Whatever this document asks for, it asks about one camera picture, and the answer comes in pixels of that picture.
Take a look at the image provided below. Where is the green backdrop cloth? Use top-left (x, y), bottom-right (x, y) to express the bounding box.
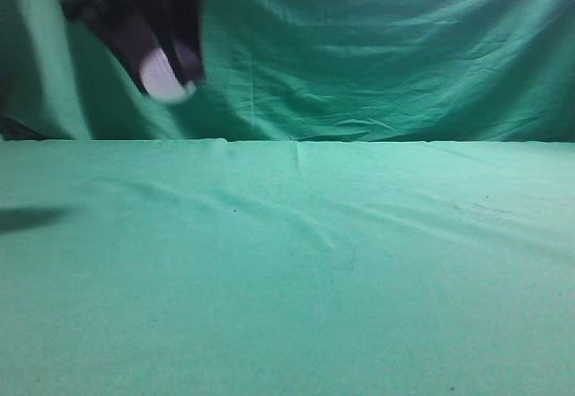
top-left (1, 0), bottom-right (574, 142)

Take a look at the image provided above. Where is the white dimpled golf ball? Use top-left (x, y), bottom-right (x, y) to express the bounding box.
top-left (139, 48), bottom-right (197, 104)

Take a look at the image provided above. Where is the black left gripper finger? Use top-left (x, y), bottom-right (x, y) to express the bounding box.
top-left (61, 0), bottom-right (159, 95)

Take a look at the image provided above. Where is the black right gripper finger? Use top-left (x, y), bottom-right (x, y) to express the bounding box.
top-left (154, 0), bottom-right (205, 84)

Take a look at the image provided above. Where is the green table cloth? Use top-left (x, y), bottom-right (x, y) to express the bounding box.
top-left (1, 140), bottom-right (574, 395)

